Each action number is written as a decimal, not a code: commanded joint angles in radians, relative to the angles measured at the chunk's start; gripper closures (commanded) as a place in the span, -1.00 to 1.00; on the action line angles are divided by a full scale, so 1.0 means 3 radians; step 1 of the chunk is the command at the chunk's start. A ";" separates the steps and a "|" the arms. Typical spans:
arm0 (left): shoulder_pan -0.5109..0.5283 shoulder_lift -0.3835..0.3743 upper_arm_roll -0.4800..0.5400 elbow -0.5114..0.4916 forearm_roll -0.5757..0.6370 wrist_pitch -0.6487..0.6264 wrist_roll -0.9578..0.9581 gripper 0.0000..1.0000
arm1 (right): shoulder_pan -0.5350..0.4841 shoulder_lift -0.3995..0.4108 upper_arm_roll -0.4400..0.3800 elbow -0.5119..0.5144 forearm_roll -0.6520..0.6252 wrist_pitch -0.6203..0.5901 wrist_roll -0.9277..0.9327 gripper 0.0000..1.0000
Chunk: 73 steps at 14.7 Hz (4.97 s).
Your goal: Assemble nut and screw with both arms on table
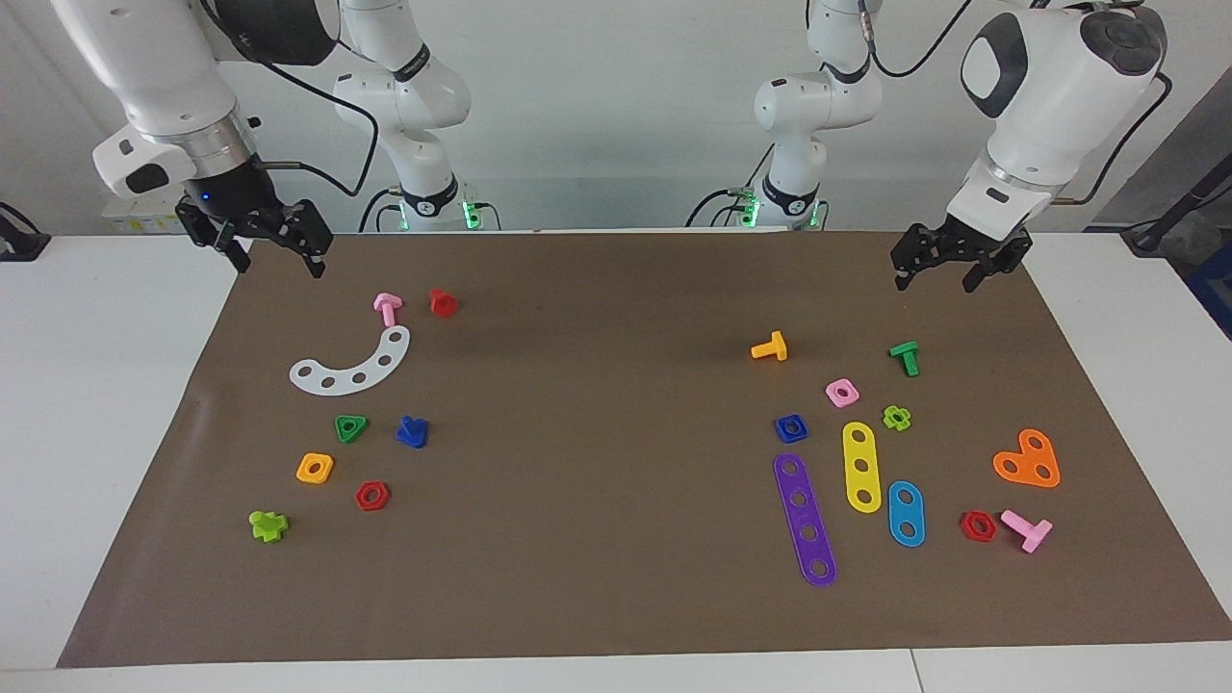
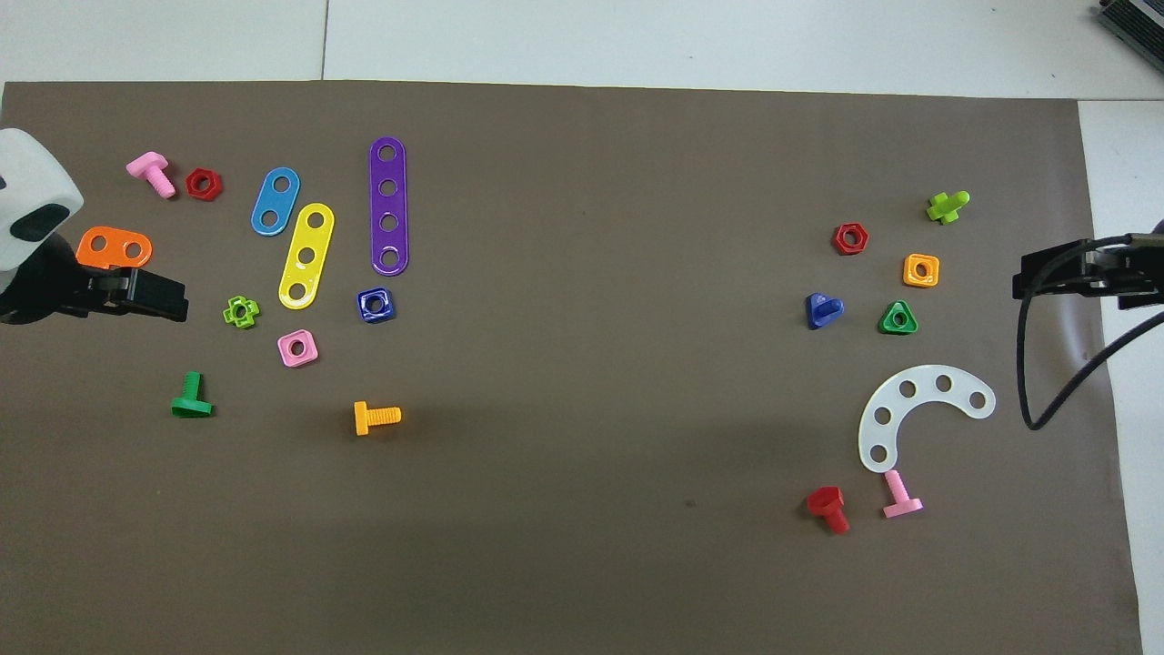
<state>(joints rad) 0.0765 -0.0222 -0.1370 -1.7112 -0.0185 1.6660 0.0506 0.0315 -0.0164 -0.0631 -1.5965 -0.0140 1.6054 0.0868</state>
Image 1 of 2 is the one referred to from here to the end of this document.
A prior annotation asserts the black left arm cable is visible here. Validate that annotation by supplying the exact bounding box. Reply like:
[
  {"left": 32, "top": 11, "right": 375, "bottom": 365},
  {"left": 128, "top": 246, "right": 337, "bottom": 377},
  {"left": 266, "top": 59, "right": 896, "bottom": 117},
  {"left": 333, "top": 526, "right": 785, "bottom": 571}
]
[{"left": 857, "top": 0, "right": 1175, "bottom": 208}]

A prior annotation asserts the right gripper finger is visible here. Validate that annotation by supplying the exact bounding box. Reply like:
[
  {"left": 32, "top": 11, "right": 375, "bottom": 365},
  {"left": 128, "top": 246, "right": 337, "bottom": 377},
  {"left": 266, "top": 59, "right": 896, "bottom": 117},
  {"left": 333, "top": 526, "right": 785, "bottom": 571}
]
[
  {"left": 176, "top": 202, "right": 253, "bottom": 275},
  {"left": 281, "top": 200, "right": 335, "bottom": 280}
]

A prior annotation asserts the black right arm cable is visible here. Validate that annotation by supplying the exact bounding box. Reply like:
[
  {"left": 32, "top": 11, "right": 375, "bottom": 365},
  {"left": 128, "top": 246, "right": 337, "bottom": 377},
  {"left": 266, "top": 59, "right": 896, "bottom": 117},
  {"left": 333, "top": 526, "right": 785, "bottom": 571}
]
[{"left": 197, "top": 0, "right": 381, "bottom": 198}]

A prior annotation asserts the brown table mat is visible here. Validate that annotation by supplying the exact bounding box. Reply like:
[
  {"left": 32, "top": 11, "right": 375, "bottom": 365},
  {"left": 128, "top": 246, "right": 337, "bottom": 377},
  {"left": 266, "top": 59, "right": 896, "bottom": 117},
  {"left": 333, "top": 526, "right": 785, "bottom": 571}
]
[{"left": 56, "top": 229, "right": 1232, "bottom": 668}]

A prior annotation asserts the black base cable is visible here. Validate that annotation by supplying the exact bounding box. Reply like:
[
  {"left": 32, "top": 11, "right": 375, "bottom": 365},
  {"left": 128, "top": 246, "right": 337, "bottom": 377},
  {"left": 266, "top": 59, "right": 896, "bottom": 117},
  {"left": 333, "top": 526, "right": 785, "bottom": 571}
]
[
  {"left": 685, "top": 186, "right": 771, "bottom": 229},
  {"left": 359, "top": 186, "right": 405, "bottom": 233}
]

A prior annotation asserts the blue two-hole strip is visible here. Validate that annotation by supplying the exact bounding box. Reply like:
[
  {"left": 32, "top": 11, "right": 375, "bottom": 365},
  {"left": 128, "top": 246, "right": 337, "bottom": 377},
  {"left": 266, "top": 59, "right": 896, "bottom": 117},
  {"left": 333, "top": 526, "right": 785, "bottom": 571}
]
[{"left": 887, "top": 480, "right": 927, "bottom": 549}]

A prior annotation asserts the white cardboard box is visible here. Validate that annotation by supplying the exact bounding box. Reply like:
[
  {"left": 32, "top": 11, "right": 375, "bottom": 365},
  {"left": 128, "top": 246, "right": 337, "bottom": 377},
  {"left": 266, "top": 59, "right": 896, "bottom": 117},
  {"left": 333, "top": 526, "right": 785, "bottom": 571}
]
[{"left": 103, "top": 199, "right": 186, "bottom": 235}]

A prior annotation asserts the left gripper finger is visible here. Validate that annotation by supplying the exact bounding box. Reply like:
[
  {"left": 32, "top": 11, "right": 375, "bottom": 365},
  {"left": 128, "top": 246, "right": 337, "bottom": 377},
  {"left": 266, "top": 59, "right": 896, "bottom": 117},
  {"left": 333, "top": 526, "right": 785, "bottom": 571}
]
[
  {"left": 890, "top": 224, "right": 949, "bottom": 292},
  {"left": 962, "top": 241, "right": 1033, "bottom": 295}
]

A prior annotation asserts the orange heart-shaped plate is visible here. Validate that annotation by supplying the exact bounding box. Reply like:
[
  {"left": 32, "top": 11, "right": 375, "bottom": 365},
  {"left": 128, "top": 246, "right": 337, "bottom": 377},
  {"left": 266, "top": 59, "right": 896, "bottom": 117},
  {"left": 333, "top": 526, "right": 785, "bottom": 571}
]
[{"left": 992, "top": 428, "right": 1062, "bottom": 489}]

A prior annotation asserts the white curved perforated strip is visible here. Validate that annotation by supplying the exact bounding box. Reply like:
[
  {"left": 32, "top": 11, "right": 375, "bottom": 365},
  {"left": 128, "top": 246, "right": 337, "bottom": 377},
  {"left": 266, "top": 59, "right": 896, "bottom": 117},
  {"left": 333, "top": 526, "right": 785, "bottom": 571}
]
[{"left": 289, "top": 325, "right": 412, "bottom": 397}]

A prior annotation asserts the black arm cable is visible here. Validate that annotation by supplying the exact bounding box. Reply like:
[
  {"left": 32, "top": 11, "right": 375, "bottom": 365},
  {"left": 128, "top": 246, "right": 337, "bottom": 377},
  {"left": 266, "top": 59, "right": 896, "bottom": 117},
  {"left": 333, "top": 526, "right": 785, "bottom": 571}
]
[
  {"left": 197, "top": 0, "right": 381, "bottom": 198},
  {"left": 857, "top": 0, "right": 1175, "bottom": 208}
]

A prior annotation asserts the purple four-hole strip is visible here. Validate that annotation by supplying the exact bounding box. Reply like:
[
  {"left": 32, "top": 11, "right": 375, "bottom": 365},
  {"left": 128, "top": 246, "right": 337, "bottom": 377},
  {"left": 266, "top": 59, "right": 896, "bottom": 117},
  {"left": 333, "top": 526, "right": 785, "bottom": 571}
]
[{"left": 773, "top": 452, "right": 838, "bottom": 588}]

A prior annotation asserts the yellow three-hole strip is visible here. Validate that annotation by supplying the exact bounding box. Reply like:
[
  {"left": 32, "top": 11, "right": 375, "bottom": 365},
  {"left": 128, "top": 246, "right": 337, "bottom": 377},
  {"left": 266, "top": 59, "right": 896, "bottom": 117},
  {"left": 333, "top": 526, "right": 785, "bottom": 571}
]
[{"left": 842, "top": 422, "right": 884, "bottom": 514}]

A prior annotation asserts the black table clamp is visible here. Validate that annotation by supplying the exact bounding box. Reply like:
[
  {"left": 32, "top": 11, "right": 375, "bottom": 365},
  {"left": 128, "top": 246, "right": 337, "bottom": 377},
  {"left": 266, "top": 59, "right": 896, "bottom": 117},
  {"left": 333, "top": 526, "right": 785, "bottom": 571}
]
[{"left": 0, "top": 202, "right": 51, "bottom": 263}]

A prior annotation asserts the blue box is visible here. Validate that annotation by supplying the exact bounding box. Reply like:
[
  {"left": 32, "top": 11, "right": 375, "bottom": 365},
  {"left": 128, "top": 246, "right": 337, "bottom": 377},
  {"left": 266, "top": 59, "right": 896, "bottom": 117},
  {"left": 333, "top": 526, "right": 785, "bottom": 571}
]
[{"left": 1182, "top": 241, "right": 1232, "bottom": 340}]

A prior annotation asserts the black tripod leg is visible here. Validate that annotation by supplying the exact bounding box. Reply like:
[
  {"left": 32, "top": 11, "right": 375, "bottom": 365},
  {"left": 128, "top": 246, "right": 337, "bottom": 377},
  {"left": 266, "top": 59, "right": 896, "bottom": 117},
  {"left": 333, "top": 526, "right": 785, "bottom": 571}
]
[{"left": 1121, "top": 154, "right": 1232, "bottom": 257}]

